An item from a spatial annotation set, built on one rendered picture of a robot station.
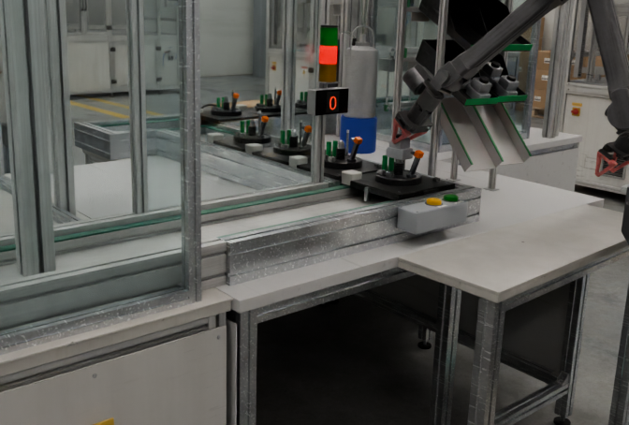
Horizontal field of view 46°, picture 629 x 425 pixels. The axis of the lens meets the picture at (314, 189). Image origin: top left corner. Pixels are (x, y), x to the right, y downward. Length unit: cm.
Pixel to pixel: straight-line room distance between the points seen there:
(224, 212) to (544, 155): 213
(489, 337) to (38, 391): 98
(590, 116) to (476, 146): 404
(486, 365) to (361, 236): 43
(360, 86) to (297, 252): 145
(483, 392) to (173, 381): 73
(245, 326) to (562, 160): 253
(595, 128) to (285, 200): 459
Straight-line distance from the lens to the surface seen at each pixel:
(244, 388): 171
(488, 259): 194
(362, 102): 311
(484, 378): 185
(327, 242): 182
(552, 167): 382
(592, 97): 640
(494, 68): 248
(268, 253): 171
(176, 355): 159
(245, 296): 162
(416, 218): 193
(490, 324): 179
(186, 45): 146
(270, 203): 203
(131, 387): 156
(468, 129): 244
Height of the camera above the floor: 148
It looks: 14 degrees down
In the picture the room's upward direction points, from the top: 2 degrees clockwise
